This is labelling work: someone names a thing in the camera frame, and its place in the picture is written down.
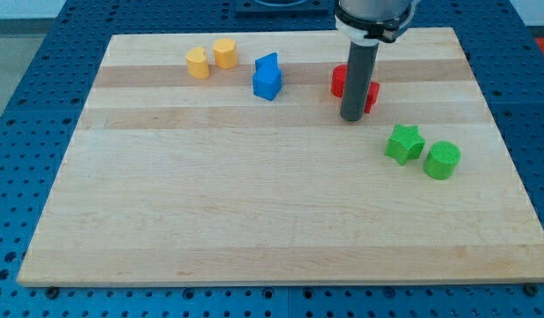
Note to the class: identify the green star block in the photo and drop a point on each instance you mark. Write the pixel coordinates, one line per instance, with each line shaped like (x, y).
(404, 144)

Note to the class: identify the green cylinder block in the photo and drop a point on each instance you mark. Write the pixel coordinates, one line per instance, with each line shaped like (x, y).
(442, 160)

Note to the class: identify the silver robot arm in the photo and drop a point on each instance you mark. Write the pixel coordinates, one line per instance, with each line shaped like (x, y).
(367, 22)

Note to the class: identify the red star block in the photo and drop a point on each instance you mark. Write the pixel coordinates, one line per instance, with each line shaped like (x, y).
(372, 95)

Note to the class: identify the wooden board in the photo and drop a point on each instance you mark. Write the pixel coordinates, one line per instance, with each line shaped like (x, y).
(170, 180)

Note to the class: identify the blue cube block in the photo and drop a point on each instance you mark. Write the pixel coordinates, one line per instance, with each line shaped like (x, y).
(267, 82)

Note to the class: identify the blue arrow block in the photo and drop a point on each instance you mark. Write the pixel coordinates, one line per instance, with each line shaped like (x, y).
(268, 61)

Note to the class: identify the red cylinder block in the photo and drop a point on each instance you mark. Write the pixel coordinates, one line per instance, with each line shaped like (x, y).
(338, 78)

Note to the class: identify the yellow hexagon block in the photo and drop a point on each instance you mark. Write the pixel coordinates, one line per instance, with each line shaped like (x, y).
(225, 53)

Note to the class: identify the yellow heart block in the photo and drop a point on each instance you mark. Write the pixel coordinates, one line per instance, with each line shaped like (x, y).
(197, 63)

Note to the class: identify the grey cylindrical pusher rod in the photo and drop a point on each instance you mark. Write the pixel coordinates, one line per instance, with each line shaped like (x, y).
(360, 68)

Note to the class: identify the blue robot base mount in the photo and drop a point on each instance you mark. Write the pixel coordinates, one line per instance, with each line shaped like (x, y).
(245, 8)

